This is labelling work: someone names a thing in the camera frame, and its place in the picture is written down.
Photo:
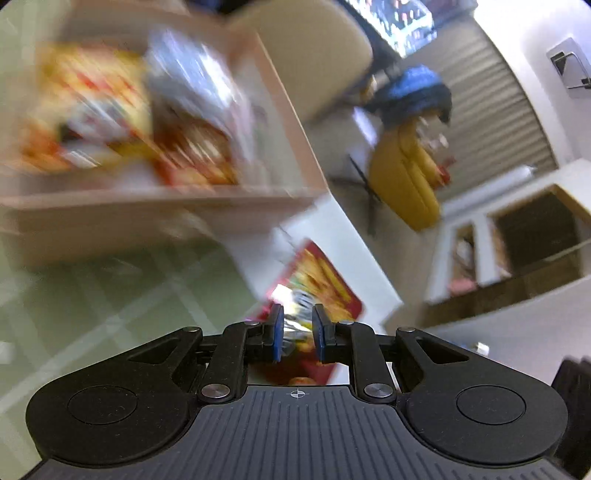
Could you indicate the yellow chair with blue cloth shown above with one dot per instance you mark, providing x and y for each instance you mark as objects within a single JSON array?
[{"x": 400, "y": 173}]

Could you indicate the blue white clear packet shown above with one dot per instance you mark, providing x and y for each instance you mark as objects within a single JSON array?
[{"x": 192, "y": 78}]

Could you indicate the orange-red nut snack packet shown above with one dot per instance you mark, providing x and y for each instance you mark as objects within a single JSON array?
[{"x": 191, "y": 151}]

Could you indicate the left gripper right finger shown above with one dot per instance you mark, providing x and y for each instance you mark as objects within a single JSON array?
[{"x": 357, "y": 346}]

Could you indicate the fish tank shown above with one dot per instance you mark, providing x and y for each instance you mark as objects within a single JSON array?
[{"x": 405, "y": 26}]

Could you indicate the red shiny snack packet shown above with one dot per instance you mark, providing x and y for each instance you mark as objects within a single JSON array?
[{"x": 310, "y": 279}]

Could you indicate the green checked tablecloth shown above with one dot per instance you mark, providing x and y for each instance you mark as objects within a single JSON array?
[{"x": 62, "y": 318}]

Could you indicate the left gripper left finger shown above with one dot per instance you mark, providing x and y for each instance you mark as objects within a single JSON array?
[{"x": 240, "y": 345}]

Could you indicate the yellow guoba snack bag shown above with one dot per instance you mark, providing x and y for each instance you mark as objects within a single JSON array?
[{"x": 92, "y": 109}]

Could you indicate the beige chair right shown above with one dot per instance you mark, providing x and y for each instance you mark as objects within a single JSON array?
[{"x": 317, "y": 48}]

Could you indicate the pink cardboard box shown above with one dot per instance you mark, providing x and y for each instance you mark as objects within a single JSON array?
[{"x": 50, "y": 218}]

